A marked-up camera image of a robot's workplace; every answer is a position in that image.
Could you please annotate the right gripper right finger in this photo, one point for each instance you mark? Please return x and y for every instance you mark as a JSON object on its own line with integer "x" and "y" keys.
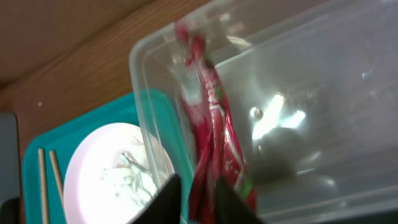
{"x": 230, "y": 208}

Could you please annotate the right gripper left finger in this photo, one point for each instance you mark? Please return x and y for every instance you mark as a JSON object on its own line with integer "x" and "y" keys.
{"x": 166, "y": 207}

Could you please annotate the red snack wrapper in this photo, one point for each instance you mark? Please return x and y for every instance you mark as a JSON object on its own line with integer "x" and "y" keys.
{"x": 218, "y": 149}

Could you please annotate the wooden chopstick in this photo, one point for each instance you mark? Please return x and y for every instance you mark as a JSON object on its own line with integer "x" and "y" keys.
{"x": 57, "y": 175}
{"x": 43, "y": 187}

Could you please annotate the white tissue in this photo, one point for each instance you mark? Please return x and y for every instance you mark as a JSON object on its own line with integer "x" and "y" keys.
{"x": 130, "y": 177}

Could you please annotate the white round plate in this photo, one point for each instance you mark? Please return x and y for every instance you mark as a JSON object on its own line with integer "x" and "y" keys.
{"x": 87, "y": 199}

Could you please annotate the teal serving tray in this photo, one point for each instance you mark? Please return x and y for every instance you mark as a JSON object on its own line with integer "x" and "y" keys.
{"x": 65, "y": 139}

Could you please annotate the clear plastic bin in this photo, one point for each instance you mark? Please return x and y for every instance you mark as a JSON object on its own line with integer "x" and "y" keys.
{"x": 312, "y": 88}

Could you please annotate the grey dish rack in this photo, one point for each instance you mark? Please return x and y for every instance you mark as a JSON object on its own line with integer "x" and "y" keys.
{"x": 10, "y": 170}

